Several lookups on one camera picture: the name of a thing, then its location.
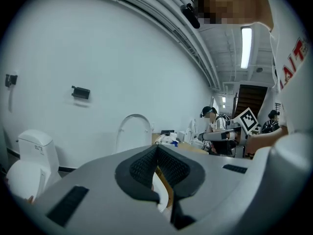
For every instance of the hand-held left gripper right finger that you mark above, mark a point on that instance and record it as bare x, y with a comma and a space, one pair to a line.
220, 177

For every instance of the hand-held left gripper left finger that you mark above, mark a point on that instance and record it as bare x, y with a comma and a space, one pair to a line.
97, 185

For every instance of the white toilet seat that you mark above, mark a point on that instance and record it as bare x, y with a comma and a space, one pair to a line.
160, 192

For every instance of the black wall bracket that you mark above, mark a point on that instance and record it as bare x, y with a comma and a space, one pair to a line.
11, 80
192, 15
80, 92

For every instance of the person's white t-shirt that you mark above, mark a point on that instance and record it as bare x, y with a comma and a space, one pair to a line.
293, 82

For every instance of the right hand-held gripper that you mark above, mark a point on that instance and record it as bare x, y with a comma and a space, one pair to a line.
247, 121

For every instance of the person's head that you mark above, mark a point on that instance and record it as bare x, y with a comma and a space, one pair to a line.
232, 4

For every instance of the brown staircase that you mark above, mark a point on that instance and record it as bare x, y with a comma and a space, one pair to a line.
252, 99

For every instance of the long ceiling lamp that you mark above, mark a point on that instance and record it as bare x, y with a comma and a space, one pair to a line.
246, 46

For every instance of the white toilet lid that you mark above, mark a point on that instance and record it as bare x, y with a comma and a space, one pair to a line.
133, 133

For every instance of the white toilet with tank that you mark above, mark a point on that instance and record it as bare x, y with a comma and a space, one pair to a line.
34, 160

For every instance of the black tray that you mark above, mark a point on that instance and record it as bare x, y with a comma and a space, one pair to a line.
167, 132

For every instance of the person's right forearm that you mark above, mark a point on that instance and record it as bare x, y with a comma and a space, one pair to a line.
266, 141

